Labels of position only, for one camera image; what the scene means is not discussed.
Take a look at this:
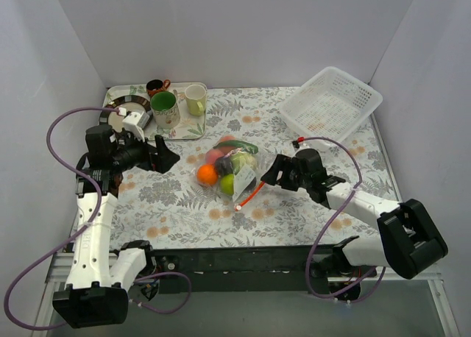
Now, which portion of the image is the clear zip top bag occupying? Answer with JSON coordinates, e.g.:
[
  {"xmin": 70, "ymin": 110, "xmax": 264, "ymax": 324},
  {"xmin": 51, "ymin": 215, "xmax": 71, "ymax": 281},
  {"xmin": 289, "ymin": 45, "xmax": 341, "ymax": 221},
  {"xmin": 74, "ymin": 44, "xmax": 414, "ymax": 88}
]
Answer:
[{"xmin": 193, "ymin": 136, "xmax": 269, "ymax": 212}]

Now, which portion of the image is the fake dark purple plum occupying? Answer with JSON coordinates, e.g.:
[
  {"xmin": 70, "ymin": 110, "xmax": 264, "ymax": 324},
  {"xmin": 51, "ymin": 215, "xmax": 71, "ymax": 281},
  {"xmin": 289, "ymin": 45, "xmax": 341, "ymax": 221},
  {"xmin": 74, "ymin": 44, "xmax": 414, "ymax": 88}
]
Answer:
[{"xmin": 214, "ymin": 157, "xmax": 233, "ymax": 177}]

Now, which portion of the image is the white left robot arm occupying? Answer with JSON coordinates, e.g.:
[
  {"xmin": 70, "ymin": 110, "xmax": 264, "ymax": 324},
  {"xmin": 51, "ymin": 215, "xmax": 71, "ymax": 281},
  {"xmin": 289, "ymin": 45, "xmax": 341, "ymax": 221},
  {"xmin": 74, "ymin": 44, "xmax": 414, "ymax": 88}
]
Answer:
[{"xmin": 52, "ymin": 124, "xmax": 180, "ymax": 328}]

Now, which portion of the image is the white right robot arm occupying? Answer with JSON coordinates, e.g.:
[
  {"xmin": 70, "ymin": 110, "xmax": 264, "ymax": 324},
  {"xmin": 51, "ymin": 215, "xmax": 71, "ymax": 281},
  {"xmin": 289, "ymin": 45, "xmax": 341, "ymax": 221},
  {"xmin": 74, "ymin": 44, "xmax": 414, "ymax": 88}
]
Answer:
[{"xmin": 261, "ymin": 149, "xmax": 448, "ymax": 279}]

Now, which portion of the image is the fake green cucumber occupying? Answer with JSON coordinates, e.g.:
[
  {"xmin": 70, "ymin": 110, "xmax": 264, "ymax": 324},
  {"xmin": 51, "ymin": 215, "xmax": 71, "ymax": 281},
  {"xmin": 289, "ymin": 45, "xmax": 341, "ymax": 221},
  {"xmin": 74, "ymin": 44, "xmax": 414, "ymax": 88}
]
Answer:
[{"xmin": 213, "ymin": 140, "xmax": 258, "ymax": 155}]

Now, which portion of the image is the fake green cabbage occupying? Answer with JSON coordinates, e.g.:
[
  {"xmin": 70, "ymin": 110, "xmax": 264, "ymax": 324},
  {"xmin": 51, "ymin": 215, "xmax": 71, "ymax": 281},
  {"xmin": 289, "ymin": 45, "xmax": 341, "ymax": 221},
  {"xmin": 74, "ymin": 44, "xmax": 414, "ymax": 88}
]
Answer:
[{"xmin": 230, "ymin": 152, "xmax": 257, "ymax": 174}]

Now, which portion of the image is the fake orange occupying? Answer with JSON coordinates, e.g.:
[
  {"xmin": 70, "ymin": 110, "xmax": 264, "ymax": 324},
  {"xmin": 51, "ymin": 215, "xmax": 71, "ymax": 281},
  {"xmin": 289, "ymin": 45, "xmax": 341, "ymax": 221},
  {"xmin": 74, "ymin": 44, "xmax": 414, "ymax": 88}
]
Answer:
[{"xmin": 196, "ymin": 163, "xmax": 219, "ymax": 186}]

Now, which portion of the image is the fake red apple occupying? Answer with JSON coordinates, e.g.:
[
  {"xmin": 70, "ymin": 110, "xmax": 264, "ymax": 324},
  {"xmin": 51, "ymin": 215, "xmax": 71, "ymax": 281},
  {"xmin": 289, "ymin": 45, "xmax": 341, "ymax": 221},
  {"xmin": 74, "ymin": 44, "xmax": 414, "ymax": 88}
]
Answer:
[{"xmin": 205, "ymin": 149, "xmax": 224, "ymax": 164}]

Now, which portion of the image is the fake green lime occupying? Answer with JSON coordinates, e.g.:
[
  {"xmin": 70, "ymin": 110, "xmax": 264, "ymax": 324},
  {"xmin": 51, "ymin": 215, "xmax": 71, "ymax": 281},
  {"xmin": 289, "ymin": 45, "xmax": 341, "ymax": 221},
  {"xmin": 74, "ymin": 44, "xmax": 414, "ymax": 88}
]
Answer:
[{"xmin": 220, "ymin": 174, "xmax": 235, "ymax": 196}]

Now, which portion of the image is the fake red peach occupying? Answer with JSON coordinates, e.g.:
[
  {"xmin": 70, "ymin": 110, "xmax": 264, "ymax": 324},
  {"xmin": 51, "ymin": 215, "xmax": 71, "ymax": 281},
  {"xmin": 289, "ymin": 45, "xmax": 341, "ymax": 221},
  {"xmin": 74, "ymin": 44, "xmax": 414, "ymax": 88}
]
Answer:
[{"xmin": 218, "ymin": 135, "xmax": 237, "ymax": 143}]

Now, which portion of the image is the floral serving tray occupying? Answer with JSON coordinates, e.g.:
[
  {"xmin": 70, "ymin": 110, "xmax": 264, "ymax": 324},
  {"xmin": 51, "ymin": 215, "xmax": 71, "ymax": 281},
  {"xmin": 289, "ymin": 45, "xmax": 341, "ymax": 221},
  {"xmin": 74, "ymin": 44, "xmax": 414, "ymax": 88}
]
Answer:
[{"xmin": 103, "ymin": 82, "xmax": 206, "ymax": 141}]

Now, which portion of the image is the green floral mug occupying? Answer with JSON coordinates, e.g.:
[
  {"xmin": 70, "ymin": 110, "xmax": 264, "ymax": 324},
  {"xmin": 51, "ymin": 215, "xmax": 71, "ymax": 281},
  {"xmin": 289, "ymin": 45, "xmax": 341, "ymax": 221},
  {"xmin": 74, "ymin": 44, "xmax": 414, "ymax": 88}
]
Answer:
[{"xmin": 150, "ymin": 90, "xmax": 180, "ymax": 130}]

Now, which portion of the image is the brown striped plate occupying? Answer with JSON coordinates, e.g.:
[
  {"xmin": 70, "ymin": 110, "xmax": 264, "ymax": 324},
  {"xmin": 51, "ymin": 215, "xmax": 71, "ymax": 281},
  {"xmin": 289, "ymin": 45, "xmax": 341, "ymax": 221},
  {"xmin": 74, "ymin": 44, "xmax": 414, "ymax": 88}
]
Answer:
[{"xmin": 98, "ymin": 94, "xmax": 154, "ymax": 132}]

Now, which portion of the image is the small brown orange cup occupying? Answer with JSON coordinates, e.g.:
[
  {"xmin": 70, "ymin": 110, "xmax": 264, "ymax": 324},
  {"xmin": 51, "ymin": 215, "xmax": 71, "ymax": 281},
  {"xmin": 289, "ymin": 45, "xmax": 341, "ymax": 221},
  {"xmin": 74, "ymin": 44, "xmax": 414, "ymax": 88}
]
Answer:
[{"xmin": 146, "ymin": 79, "xmax": 171, "ymax": 98}]

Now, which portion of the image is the pale yellow mug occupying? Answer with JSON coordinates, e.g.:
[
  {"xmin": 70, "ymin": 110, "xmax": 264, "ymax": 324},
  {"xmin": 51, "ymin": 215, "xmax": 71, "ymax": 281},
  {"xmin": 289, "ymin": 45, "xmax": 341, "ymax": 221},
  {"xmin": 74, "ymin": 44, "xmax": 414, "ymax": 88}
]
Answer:
[{"xmin": 184, "ymin": 84, "xmax": 207, "ymax": 116}]

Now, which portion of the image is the white plastic basket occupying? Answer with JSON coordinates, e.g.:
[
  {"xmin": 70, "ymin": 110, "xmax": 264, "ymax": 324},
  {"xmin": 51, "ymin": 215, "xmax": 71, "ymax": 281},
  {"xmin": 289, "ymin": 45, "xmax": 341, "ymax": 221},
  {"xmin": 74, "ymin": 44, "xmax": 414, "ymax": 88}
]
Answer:
[{"xmin": 279, "ymin": 66, "xmax": 383, "ymax": 150}]

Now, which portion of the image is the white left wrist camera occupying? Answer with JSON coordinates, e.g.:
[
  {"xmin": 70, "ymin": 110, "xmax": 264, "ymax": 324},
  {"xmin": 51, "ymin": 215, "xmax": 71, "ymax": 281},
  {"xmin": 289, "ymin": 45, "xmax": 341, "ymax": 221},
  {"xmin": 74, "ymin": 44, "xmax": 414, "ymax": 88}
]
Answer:
[{"xmin": 117, "ymin": 107, "xmax": 149, "ymax": 141}]

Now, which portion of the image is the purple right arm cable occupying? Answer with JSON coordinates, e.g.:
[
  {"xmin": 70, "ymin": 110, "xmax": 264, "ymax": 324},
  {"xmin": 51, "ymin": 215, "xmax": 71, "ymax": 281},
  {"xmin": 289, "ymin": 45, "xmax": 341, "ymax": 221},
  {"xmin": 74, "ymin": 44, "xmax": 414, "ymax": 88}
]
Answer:
[{"xmin": 292, "ymin": 136, "xmax": 386, "ymax": 302}]

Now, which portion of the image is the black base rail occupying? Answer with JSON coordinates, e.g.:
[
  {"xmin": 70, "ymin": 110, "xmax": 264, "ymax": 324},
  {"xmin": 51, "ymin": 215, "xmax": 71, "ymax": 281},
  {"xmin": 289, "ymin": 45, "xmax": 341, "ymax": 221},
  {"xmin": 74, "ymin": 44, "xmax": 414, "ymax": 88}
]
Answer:
[{"xmin": 137, "ymin": 244, "xmax": 377, "ymax": 297}]

